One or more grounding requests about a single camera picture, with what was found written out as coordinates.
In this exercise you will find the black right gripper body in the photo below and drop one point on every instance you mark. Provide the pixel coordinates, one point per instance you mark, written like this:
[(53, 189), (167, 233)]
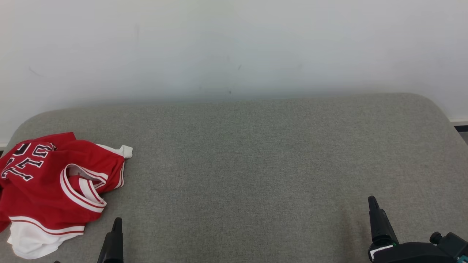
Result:
[(409, 254)]

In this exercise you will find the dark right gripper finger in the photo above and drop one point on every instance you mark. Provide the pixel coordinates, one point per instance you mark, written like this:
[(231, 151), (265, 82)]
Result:
[(380, 230)]

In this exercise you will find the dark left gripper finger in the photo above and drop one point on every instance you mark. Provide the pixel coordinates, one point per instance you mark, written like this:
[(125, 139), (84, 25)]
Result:
[(113, 248)]

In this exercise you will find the grey fabric sofa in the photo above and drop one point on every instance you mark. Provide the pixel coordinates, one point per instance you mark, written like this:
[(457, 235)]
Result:
[(256, 164)]

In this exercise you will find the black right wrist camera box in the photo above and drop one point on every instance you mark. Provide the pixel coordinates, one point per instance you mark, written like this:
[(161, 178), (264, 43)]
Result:
[(453, 243)]

